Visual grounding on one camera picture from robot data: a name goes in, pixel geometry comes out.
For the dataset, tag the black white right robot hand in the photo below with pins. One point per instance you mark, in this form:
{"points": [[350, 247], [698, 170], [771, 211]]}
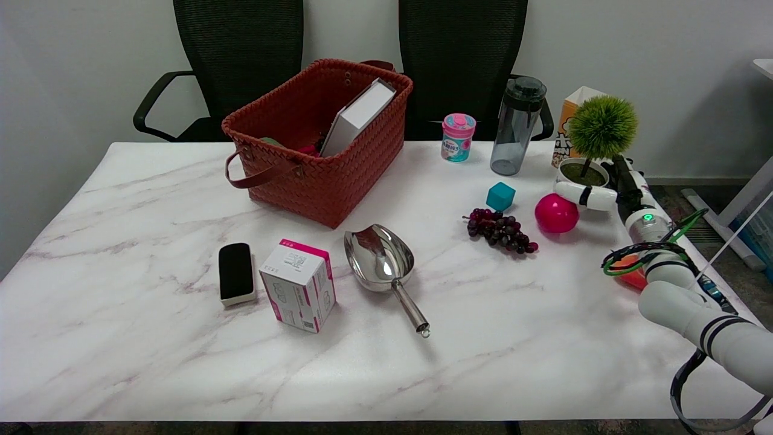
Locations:
{"points": [[595, 196]]}

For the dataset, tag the green potted plant white pot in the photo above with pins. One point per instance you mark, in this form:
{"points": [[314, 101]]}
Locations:
{"points": [[601, 127]]}

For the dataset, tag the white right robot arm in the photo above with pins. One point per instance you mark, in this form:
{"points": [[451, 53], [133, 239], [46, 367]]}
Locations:
{"points": [[682, 302]]}

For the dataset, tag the magenta toy apple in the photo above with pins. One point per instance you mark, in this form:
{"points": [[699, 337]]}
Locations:
{"points": [[555, 216]]}

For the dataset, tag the orange popcorn carton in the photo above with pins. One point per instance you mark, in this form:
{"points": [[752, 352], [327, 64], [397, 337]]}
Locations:
{"points": [[564, 130]]}

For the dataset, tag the orange red toy mango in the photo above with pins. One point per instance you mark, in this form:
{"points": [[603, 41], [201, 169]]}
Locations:
{"points": [[635, 280]]}

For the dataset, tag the teal cube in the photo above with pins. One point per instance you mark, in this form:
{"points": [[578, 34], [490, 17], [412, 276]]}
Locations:
{"points": [[500, 197]]}

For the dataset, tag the purple grape bunch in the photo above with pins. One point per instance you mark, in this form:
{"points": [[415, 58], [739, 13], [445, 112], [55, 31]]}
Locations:
{"points": [[501, 231]]}

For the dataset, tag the grey transparent water bottle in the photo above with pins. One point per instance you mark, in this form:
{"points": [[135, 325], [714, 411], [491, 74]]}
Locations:
{"points": [[514, 133]]}

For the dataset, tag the white floor strip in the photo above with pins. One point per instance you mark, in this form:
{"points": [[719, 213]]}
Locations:
{"points": [[718, 223]]}

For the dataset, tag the teal jar pink lid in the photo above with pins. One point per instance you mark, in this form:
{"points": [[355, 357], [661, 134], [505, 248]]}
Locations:
{"points": [[457, 142]]}

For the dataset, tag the blue bin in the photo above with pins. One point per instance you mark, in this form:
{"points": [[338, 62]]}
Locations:
{"points": [[758, 235]]}

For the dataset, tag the black mesh office chair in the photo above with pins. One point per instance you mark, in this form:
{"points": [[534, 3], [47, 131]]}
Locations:
{"points": [[459, 60], [241, 60]]}

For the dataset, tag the shiny metal scoop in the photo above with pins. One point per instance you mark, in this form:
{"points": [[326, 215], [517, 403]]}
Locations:
{"points": [[377, 260]]}

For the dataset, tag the white grey flat box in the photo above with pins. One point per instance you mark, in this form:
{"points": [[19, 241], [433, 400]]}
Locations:
{"points": [[359, 115]]}

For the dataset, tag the red woven basket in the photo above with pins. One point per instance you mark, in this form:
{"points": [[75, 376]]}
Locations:
{"points": [[326, 181]]}

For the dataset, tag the pink item in basket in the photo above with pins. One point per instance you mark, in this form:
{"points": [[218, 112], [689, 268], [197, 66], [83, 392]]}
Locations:
{"points": [[309, 150]]}

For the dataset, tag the pink white cardboard box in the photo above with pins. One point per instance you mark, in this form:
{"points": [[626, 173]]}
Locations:
{"points": [[299, 287]]}

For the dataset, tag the green item in basket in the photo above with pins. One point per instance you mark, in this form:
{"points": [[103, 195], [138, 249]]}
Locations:
{"points": [[272, 142]]}

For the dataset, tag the black whiteboard eraser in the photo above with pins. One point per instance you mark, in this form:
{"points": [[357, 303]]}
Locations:
{"points": [[235, 272]]}

